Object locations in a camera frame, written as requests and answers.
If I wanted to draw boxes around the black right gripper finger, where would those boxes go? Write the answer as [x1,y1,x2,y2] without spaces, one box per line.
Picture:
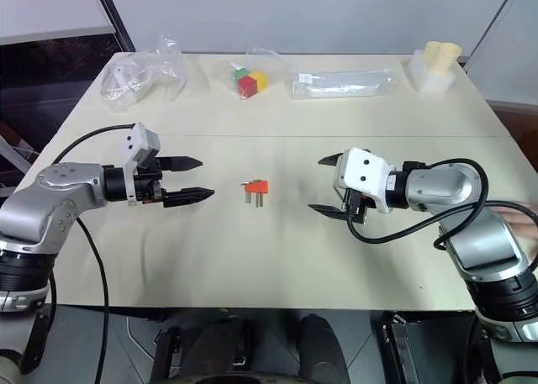
[317,151,345,169]
[308,203,351,223]

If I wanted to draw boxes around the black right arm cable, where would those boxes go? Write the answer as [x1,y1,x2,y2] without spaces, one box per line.
[345,158,538,251]

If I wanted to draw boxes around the flat clear plastic bag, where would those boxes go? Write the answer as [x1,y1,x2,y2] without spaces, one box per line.
[289,67,399,102]

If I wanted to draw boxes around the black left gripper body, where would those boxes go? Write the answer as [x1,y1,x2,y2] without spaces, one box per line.
[133,157,166,209]

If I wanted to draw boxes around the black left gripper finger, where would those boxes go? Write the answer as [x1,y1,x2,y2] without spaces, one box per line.
[162,187,217,209]
[161,155,204,174]

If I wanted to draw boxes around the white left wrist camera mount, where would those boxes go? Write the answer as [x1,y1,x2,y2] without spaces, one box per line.
[120,123,162,208]

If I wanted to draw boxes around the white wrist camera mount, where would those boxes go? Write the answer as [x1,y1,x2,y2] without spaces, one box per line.
[333,147,398,214]
[120,123,162,208]

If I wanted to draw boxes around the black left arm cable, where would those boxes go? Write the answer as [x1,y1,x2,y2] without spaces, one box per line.
[50,124,137,384]

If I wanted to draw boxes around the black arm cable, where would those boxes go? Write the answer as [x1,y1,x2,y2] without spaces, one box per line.
[50,124,137,384]
[345,158,538,251]

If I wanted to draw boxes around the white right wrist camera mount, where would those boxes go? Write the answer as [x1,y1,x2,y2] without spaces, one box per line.
[333,147,398,214]

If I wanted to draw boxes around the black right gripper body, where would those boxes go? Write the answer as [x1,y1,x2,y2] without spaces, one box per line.
[343,187,376,226]

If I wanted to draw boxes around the dark rounded shape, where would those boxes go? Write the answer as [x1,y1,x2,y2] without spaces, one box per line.
[299,313,351,384]

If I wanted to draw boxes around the clear bag with cubes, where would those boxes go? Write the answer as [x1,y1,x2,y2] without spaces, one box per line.
[208,45,292,103]

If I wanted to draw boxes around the crumpled clear plastic bag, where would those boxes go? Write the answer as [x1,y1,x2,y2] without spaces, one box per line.
[100,34,188,113]

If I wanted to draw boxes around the cream plastic cups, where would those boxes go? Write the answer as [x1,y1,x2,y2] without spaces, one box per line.
[423,40,462,76]

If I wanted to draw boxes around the blurred person hand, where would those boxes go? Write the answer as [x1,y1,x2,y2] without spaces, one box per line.
[490,202,538,239]

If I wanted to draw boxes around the red cube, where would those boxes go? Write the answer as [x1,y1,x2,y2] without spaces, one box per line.
[236,76,259,97]

